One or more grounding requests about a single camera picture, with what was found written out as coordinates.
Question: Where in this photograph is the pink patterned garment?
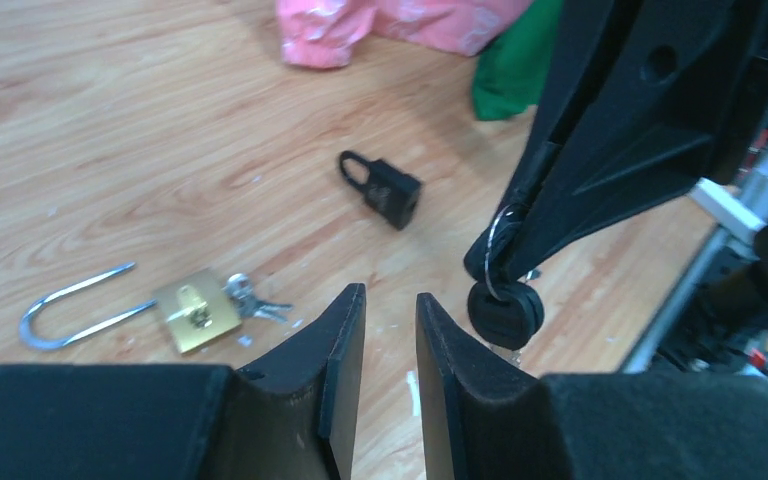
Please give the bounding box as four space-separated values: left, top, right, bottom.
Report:
275 0 532 70

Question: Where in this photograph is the green garment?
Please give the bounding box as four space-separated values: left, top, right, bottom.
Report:
471 0 563 121

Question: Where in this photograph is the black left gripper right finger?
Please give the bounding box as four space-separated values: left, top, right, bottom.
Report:
416 293 768 479

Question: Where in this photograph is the black-headed key bunch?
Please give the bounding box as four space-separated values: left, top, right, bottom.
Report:
467 205 545 368

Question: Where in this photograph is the brass padlock steel shackle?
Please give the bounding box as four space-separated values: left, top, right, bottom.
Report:
18 262 242 355

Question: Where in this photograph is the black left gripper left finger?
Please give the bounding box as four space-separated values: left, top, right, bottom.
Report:
0 283 366 479

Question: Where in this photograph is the small brass key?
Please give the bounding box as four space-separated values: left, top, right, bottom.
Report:
223 273 293 323

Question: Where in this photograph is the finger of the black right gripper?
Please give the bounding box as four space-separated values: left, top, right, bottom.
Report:
490 1 768 282
499 0 624 213

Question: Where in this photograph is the black padlock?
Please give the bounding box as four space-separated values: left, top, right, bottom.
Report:
337 150 423 230

